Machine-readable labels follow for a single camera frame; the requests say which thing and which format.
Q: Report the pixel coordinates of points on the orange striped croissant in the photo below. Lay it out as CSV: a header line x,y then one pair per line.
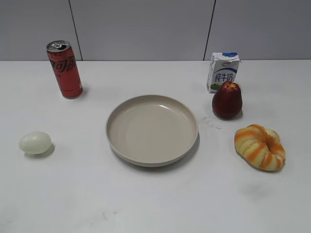
x,y
260,147

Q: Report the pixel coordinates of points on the beige round plate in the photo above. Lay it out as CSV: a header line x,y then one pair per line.
x,y
152,131

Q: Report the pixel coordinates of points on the dark red wax apple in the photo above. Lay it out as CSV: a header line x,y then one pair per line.
x,y
227,101

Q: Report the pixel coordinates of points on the white blue milk carton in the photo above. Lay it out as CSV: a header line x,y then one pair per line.
x,y
223,68

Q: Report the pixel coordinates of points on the red cola can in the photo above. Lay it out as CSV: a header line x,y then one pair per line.
x,y
63,63

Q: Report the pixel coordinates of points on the white egg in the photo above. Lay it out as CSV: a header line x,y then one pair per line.
x,y
35,143

